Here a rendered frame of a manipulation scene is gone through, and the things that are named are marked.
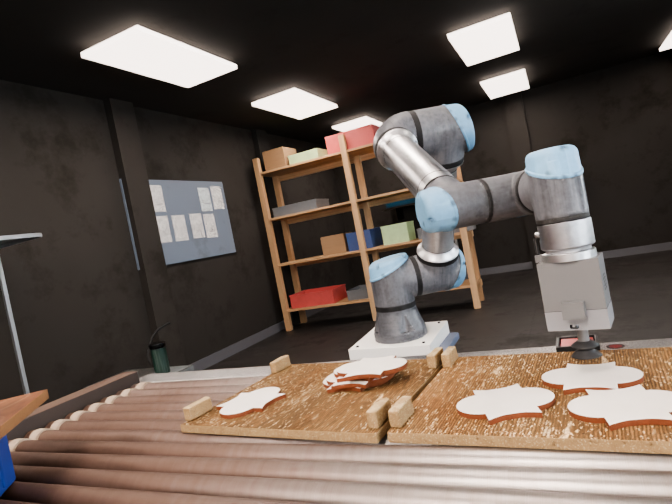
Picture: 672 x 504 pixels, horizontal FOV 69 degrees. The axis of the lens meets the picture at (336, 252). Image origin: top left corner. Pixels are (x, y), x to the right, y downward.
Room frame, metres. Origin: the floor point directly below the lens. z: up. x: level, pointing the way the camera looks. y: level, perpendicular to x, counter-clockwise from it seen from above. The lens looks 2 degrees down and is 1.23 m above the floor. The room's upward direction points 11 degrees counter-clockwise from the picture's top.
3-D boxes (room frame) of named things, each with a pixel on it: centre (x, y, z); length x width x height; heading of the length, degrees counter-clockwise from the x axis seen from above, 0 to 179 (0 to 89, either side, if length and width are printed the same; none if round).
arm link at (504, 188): (0.84, -0.32, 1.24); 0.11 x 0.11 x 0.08; 6
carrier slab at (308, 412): (0.95, 0.08, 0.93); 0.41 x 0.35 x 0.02; 60
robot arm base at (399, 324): (1.40, -0.14, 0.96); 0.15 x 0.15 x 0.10
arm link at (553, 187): (0.74, -0.34, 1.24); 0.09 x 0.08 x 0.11; 6
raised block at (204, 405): (0.93, 0.32, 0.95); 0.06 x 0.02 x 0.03; 150
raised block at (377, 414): (0.74, -0.02, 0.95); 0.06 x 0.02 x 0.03; 150
